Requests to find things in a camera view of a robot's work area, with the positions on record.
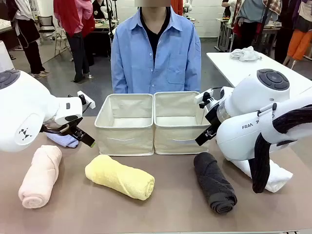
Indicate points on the white folding chair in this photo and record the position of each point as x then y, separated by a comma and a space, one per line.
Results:
62, 41

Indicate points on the white towel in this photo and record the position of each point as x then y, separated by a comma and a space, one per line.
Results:
280, 176

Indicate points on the figure in orange trousers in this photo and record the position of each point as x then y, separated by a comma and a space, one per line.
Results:
299, 41

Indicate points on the bystander in grey top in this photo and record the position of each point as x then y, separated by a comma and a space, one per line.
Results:
253, 14

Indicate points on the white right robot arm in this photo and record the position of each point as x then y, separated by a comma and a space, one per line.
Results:
243, 136

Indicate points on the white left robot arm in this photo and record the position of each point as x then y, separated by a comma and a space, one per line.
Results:
26, 107

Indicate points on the black towel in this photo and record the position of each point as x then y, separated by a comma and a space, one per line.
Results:
214, 182

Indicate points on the black mesh office chair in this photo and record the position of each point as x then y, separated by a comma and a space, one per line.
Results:
45, 24

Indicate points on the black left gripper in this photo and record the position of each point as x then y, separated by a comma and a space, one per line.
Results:
73, 131

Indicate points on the person in blue shirt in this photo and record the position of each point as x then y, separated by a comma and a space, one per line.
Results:
136, 56

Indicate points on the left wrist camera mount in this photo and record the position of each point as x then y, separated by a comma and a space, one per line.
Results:
86, 100

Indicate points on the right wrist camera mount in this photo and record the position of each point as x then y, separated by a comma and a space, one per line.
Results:
206, 96

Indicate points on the crumpled white cloth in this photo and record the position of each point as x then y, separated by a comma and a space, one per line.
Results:
246, 54

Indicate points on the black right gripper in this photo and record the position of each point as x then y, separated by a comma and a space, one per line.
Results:
213, 119

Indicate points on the yellow towel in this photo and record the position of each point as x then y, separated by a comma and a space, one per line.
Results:
119, 176

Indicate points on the lavender cone-folded towel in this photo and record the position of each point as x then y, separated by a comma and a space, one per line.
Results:
64, 141

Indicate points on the bystander in red top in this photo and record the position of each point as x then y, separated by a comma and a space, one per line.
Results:
73, 22

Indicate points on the white air purifier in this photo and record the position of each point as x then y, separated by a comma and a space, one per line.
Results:
5, 57

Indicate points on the pink towel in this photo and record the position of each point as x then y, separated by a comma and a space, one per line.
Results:
40, 175

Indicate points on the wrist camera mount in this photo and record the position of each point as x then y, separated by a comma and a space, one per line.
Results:
86, 100
206, 96

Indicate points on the white table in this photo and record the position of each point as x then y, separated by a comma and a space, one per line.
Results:
243, 68

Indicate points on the cream fabric storage bin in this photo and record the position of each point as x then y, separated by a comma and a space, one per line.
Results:
178, 139
124, 139

